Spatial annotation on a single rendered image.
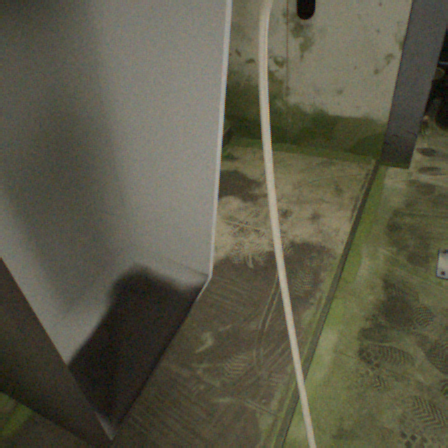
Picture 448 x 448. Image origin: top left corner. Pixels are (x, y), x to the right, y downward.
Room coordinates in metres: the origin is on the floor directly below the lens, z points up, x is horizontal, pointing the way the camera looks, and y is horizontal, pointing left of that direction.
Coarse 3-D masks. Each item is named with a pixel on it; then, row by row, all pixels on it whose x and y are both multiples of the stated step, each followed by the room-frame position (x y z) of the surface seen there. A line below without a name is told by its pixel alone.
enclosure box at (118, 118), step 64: (0, 0) 0.77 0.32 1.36; (64, 0) 0.90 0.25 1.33; (128, 0) 0.89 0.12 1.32; (192, 0) 0.81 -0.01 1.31; (0, 64) 0.74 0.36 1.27; (64, 64) 0.87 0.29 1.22; (128, 64) 0.91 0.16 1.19; (192, 64) 0.82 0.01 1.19; (0, 128) 0.71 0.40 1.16; (64, 128) 0.85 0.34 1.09; (128, 128) 0.94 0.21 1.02; (192, 128) 0.84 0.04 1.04; (0, 192) 0.67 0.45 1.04; (64, 192) 0.81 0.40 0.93; (128, 192) 0.99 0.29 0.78; (192, 192) 0.86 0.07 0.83; (0, 256) 0.63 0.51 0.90; (64, 256) 0.77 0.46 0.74; (128, 256) 0.96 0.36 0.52; (192, 256) 0.89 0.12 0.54; (0, 320) 0.29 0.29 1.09; (64, 320) 0.71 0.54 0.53; (128, 320) 0.70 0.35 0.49; (0, 384) 0.47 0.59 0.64; (64, 384) 0.30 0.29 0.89; (128, 384) 0.50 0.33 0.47
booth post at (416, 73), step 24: (432, 0) 1.94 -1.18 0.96; (408, 24) 1.99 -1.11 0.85; (432, 24) 1.93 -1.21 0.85; (408, 48) 1.98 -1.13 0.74; (432, 48) 1.91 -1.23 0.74; (408, 72) 1.96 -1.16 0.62; (432, 72) 1.90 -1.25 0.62; (408, 96) 1.95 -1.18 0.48; (408, 120) 1.93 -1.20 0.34; (384, 144) 1.99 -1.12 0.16; (408, 144) 1.91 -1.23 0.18; (408, 168) 1.89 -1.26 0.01
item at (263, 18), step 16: (272, 0) 0.61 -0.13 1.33; (272, 176) 0.59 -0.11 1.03; (272, 192) 0.58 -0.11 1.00; (272, 208) 0.57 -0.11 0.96; (272, 224) 0.56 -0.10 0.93; (288, 304) 0.49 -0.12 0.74; (288, 320) 0.47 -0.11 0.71; (304, 384) 0.39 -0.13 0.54; (304, 400) 0.37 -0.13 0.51; (304, 416) 0.35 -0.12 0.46
